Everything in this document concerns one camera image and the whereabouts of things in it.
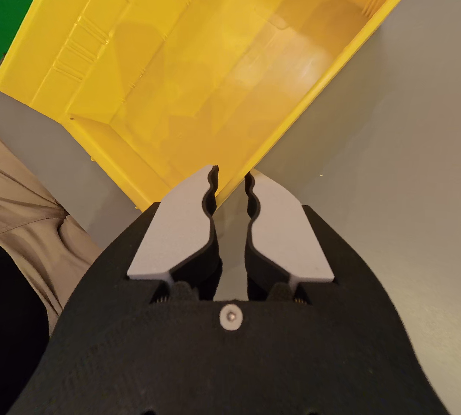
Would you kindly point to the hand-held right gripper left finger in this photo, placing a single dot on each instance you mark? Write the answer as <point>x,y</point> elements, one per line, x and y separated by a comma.
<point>180,235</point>

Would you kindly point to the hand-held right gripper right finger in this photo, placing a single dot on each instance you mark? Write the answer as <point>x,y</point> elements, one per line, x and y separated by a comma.
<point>288,242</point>

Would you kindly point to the yellow plastic box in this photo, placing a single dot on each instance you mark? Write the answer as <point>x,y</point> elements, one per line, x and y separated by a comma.
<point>216,62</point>

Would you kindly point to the person's beige trousers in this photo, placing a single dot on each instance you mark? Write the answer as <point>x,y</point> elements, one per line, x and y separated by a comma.
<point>36,228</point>

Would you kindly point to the person's dark top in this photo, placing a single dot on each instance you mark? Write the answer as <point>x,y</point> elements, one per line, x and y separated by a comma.
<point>18,332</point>

